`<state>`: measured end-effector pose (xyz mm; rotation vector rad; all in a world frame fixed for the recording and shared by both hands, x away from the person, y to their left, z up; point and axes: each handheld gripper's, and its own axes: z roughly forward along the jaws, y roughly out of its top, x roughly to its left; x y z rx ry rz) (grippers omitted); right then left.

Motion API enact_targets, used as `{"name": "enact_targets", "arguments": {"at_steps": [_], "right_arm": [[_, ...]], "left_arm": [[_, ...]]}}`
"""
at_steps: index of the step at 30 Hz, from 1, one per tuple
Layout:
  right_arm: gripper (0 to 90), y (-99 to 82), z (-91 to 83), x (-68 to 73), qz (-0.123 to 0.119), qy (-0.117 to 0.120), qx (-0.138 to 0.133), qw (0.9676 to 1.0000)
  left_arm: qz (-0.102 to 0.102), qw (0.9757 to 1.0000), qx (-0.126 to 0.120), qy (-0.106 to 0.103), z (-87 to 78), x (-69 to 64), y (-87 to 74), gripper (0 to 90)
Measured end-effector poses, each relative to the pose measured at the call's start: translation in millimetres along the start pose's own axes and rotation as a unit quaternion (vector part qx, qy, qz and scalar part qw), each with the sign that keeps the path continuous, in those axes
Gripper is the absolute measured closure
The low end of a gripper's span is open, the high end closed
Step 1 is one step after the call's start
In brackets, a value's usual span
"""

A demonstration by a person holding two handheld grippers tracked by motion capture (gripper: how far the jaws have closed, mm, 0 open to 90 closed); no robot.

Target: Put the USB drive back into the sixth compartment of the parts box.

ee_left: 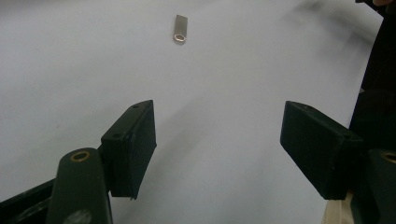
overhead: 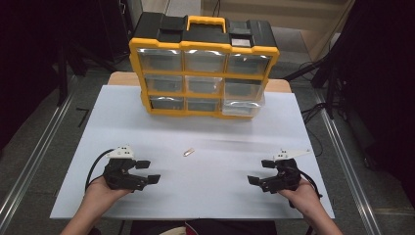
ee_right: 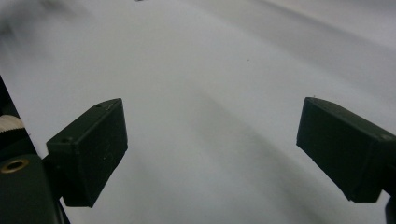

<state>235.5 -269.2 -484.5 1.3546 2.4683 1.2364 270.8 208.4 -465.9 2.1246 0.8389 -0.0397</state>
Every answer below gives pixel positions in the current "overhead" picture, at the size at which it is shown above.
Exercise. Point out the person's left hand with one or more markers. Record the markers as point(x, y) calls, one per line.
point(101, 194)

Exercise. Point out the person's right hand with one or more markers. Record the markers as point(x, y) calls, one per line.
point(303, 197)

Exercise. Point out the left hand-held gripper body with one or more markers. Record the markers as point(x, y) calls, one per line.
point(119, 174)

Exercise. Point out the metal floor rail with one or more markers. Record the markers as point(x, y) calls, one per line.
point(31, 166)
point(350, 169)

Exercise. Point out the wooden table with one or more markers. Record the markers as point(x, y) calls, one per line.
point(119, 79)

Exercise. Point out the person's dark clothing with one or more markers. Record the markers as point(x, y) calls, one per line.
point(212, 228)

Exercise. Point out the clear plastic drawer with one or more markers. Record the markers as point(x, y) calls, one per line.
point(243, 109)

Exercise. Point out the black metal stand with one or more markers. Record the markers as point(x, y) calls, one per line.
point(63, 75)
point(329, 81)

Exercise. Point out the yellow and black drawer organizer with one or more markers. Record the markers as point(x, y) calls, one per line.
point(202, 36)

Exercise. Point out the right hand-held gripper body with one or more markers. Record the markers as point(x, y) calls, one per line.
point(287, 178)

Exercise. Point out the small copper-coloured metal piece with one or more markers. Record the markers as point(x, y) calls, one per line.
point(188, 152)

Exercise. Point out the white board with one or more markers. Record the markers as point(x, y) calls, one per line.
point(202, 189)

